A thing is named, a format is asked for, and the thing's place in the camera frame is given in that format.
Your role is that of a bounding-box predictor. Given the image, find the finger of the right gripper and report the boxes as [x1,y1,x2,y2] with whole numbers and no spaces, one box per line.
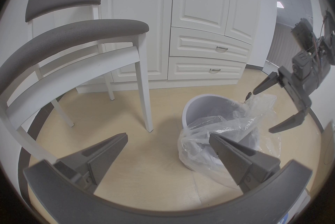
[269,109,310,134]
[252,71,282,96]

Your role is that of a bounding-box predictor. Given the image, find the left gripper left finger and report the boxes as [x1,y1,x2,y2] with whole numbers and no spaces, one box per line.
[54,133,129,193]

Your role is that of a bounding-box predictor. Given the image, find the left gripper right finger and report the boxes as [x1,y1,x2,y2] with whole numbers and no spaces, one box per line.
[209,134,281,193]

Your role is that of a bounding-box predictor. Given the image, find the clear plastic bag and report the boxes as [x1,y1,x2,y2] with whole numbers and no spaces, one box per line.
[178,93,282,189]

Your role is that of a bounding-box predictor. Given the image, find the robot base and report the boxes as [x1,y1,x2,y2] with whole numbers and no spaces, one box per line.
[281,188,312,224]

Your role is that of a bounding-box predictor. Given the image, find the white trash bin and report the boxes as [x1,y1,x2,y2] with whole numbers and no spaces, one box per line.
[182,95,262,187]

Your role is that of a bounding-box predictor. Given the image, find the grey curtain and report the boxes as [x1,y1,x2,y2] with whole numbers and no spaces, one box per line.
[268,25,301,69]

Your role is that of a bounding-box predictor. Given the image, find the white chair grey cushions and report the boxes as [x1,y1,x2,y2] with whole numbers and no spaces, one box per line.
[0,0,153,163]

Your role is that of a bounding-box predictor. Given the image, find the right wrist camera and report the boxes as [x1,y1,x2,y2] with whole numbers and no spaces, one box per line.
[291,18,318,49]

